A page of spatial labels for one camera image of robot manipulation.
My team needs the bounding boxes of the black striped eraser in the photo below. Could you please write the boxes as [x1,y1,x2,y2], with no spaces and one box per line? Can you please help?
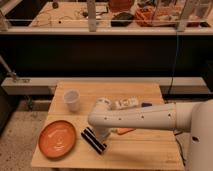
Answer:
[81,127,107,155]

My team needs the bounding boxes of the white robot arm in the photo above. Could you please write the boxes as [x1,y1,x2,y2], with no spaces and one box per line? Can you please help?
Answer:
[88,98,213,171]

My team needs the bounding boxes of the white plastic bottle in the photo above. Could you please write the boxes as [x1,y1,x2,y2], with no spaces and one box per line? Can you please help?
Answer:
[115,97,139,110]

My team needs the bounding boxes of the translucent plastic cup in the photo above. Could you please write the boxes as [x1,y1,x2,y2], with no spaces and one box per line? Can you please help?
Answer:
[63,90,80,112]

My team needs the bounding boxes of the blue sponge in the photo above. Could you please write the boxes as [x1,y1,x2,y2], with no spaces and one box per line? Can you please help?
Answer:
[141,102,152,107]

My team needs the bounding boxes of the orange carrot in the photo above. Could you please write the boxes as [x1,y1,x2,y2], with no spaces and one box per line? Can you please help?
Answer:
[115,128,135,135]

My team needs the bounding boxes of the black pouch on bench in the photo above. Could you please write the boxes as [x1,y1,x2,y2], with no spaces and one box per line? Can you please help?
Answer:
[111,12,134,27]

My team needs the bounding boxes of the orange plate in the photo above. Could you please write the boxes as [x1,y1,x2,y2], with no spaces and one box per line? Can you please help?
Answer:
[38,120,77,158]

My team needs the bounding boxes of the orange crate on bench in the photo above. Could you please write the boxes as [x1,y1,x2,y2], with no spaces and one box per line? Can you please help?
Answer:
[134,7,201,28]

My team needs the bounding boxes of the blue hanging cable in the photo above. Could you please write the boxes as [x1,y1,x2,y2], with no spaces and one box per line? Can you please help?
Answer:
[166,31,180,96]

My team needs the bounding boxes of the black floor cables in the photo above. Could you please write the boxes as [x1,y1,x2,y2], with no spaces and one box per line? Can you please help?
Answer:
[173,130,188,164]

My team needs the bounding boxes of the metal clamp bracket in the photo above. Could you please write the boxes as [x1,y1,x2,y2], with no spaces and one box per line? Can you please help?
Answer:
[0,54,32,84]

